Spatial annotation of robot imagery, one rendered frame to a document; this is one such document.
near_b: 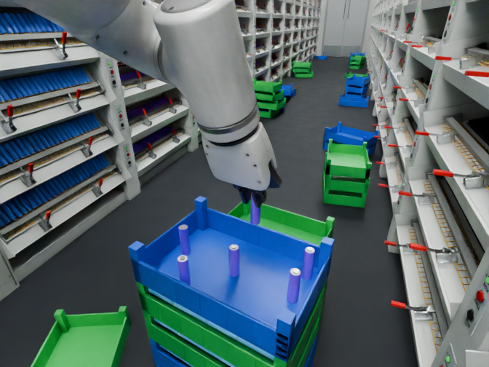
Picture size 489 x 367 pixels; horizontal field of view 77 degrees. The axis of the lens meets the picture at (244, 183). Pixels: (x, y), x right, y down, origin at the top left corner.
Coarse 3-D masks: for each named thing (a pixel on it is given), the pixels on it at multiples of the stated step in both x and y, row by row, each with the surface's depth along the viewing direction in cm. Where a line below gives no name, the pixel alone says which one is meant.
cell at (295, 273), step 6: (294, 270) 49; (300, 270) 49; (294, 276) 48; (300, 276) 48; (294, 282) 49; (300, 282) 49; (288, 288) 50; (294, 288) 49; (288, 294) 51; (294, 294) 50; (288, 300) 51; (294, 300) 50
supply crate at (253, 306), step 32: (192, 224) 67; (224, 224) 66; (160, 256) 60; (192, 256) 61; (224, 256) 61; (256, 256) 61; (288, 256) 61; (320, 256) 55; (160, 288) 52; (192, 288) 47; (224, 288) 54; (256, 288) 54; (320, 288) 53; (224, 320) 46; (256, 320) 42; (288, 320) 39; (288, 352) 42
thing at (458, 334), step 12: (480, 264) 50; (480, 276) 49; (468, 288) 52; (468, 300) 52; (456, 312) 55; (456, 324) 55; (480, 324) 47; (456, 336) 54; (468, 336) 50; (480, 336) 46; (444, 348) 58; (456, 348) 53; (468, 348) 49; (480, 348) 46; (456, 360) 53
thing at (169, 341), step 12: (144, 312) 59; (156, 324) 61; (156, 336) 61; (168, 336) 58; (180, 336) 63; (312, 336) 59; (168, 348) 60; (180, 348) 58; (192, 348) 55; (192, 360) 57; (204, 360) 55; (216, 360) 53; (300, 360) 53
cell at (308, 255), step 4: (308, 248) 53; (312, 248) 54; (304, 252) 53; (308, 252) 53; (312, 252) 53; (304, 256) 54; (308, 256) 53; (312, 256) 53; (304, 260) 54; (308, 260) 53; (312, 260) 53; (304, 264) 54; (308, 264) 54; (312, 264) 54; (304, 268) 55; (308, 268) 54; (312, 268) 55; (304, 272) 55; (308, 272) 55; (304, 276) 55; (308, 276) 55
